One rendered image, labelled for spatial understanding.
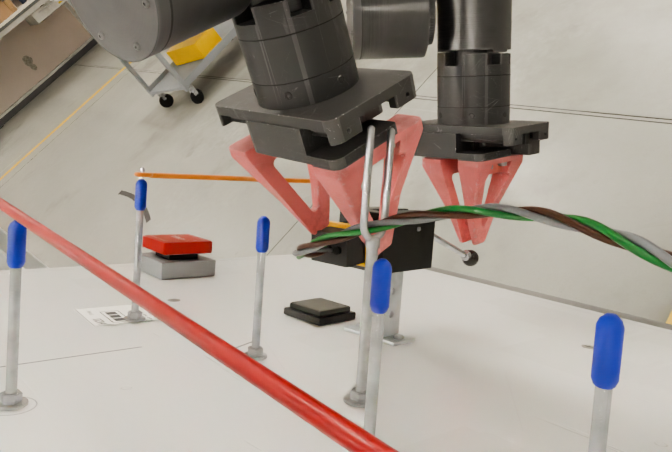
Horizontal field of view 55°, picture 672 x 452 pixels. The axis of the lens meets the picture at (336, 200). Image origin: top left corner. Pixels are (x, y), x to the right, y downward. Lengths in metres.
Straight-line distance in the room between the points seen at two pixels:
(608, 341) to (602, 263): 1.65
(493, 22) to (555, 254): 1.45
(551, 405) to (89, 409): 0.24
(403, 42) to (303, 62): 0.18
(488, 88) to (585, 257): 1.40
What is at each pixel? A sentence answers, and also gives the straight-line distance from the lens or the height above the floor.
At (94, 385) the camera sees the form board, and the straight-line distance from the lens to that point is 0.37.
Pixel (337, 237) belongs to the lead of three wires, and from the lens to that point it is 0.34.
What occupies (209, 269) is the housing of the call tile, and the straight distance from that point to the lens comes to 0.64.
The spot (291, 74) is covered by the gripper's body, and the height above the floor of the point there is 1.26.
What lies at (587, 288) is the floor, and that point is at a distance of 1.82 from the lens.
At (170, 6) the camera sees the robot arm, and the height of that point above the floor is 1.33.
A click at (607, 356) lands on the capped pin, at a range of 0.21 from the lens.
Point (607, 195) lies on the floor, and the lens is 2.02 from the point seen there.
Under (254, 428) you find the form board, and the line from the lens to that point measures 0.31.
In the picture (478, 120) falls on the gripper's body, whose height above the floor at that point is 1.10.
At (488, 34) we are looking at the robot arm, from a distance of 0.51.
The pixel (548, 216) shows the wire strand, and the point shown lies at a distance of 0.27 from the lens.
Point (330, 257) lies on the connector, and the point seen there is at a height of 1.14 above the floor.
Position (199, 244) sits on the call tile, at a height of 1.09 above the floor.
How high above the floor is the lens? 1.37
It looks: 32 degrees down
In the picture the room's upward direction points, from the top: 38 degrees counter-clockwise
